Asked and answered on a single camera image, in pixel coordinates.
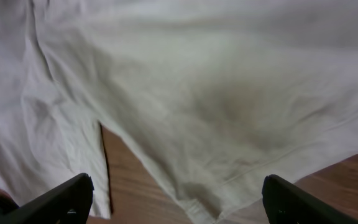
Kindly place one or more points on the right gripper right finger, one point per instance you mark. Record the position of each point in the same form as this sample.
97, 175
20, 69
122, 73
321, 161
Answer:
285, 203

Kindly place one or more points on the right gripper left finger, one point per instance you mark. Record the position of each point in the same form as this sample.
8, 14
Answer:
70, 202

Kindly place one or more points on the beige khaki shorts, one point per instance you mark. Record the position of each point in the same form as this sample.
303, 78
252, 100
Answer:
211, 96

